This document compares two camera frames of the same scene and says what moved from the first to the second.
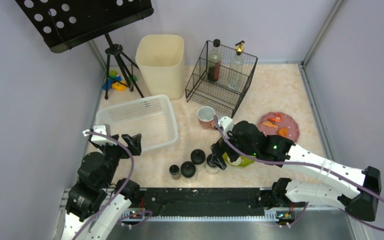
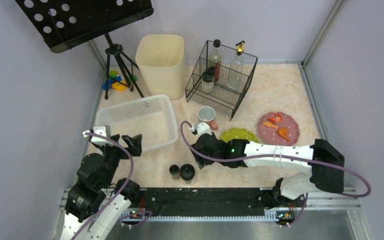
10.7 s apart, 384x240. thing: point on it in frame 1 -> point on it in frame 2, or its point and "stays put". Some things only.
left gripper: [125, 144] stays put
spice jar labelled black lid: [211, 168] -> [207, 84]
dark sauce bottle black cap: [214, 62] stays put
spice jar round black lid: [198, 157] stays put
